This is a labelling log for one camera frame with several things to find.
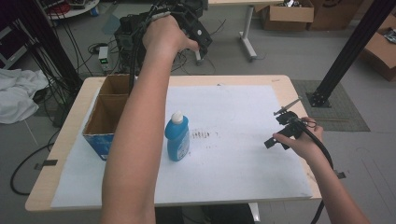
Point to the grey power supply unit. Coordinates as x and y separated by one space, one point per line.
103 57

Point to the round white table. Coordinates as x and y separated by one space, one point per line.
74 7

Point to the white table mat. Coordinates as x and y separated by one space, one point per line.
236 155

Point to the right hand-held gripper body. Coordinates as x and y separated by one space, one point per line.
291 124

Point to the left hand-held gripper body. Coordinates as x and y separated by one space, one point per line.
194 21

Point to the open cardboard box blue outside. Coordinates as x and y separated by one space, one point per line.
106 115

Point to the person's right hand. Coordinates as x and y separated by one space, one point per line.
306 143

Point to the black metal frame post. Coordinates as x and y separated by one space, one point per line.
348 53
54 40

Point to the person's left hand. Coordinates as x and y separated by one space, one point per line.
162 37

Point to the black tape strip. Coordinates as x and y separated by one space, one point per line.
46 163
340 174

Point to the brown cardboard box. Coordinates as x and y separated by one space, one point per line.
288 14
381 51
331 14

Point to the dark grey floor mat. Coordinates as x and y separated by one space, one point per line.
342 112

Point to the white crumpled cloth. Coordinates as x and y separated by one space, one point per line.
18 93

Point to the blue bottle with white cap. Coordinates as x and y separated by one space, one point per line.
178 140

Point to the white desk leg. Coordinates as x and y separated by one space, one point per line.
247 34

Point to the black equipment rack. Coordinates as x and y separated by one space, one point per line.
127 40

